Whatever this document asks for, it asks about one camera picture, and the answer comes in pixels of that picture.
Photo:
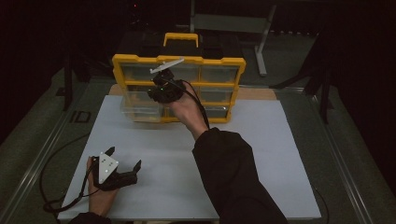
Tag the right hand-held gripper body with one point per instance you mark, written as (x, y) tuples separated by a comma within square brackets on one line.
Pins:
[(168, 91)]

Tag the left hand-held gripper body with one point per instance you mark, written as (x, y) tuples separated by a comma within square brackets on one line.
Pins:
[(107, 166)]

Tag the clear plastic drawer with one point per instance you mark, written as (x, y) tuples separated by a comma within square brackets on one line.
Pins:
[(140, 109)]

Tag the yellow and black drawer organizer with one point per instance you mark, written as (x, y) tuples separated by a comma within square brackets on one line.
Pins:
[(218, 61)]

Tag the person's right hand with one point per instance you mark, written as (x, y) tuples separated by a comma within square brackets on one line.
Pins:
[(188, 112)]

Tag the person's left hand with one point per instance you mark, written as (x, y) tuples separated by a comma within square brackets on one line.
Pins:
[(101, 202)]

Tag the white table mat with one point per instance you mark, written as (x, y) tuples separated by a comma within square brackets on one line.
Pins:
[(162, 186)]

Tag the black stand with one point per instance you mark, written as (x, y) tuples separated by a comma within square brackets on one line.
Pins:
[(67, 84), (325, 93)]

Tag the grey metal stand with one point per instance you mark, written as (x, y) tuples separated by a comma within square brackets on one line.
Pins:
[(230, 23)]

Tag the aluminium frame rail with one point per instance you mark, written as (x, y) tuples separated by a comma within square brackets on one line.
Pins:
[(337, 155), (43, 155)]

